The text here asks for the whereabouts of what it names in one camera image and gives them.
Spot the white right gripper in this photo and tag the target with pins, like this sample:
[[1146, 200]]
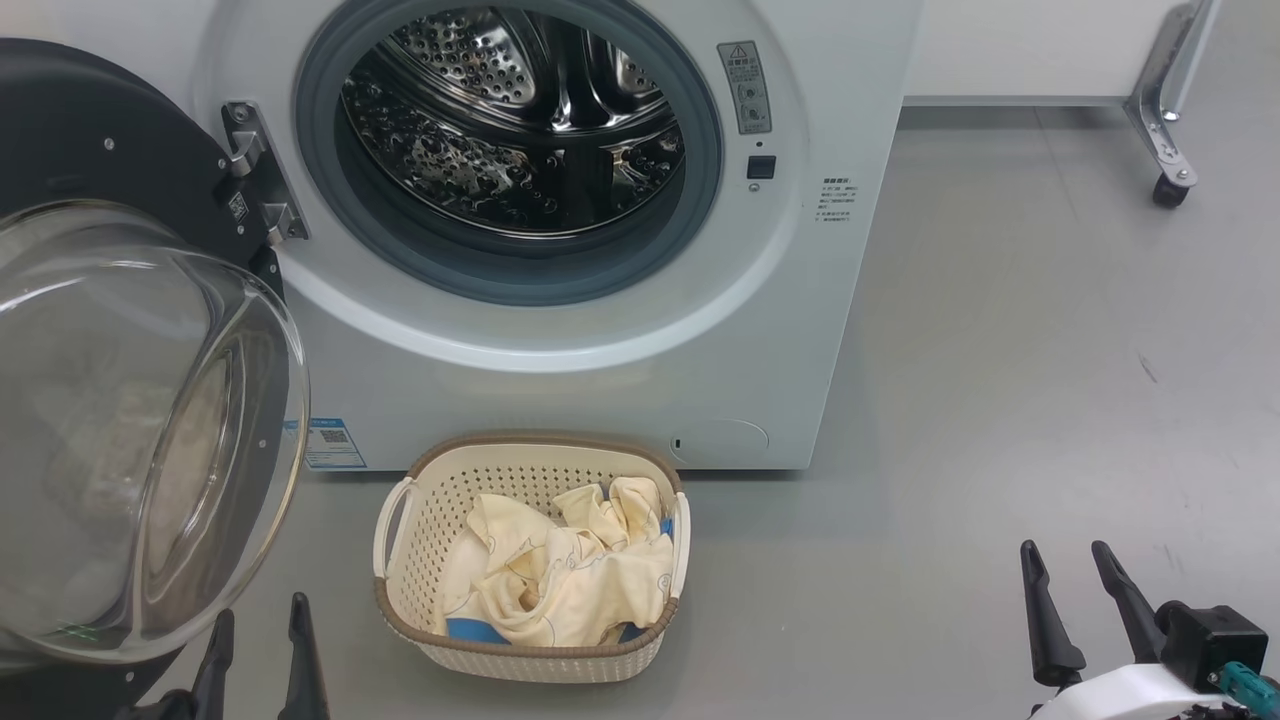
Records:
[[1130, 700]]

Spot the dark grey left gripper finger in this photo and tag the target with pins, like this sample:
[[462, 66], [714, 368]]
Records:
[[303, 670], [215, 680]]

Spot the black round glass washer door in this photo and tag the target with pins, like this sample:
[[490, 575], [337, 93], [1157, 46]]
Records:
[[100, 130]]

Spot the cream perforated laundry basket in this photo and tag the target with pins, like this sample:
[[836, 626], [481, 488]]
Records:
[[440, 500]]

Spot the grey rubber door gasket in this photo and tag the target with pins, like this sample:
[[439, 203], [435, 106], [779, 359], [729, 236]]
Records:
[[520, 275]]

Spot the white front-load washing machine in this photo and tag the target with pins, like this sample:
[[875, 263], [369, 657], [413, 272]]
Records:
[[750, 330]]

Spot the metal washer door hinge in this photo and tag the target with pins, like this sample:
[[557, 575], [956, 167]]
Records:
[[260, 170]]

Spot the black door latch socket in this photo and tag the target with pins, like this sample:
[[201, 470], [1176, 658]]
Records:
[[761, 167]]

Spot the blue energy label sticker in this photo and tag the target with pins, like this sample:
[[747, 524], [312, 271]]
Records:
[[335, 445]]

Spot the round drain filter cover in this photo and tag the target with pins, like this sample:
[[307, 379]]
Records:
[[720, 440]]

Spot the metal leg with caster wheel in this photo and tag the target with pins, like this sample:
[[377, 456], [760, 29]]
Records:
[[1160, 110]]

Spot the steel washer drum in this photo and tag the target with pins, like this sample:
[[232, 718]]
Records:
[[500, 180]]

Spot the white furniture panel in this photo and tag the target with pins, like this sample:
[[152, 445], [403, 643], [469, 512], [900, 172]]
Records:
[[1020, 45]]

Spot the grey warning label sticker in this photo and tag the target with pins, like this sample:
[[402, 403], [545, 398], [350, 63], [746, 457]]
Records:
[[745, 90]]

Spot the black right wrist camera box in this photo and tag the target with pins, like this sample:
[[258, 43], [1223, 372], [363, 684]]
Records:
[[1210, 640]]

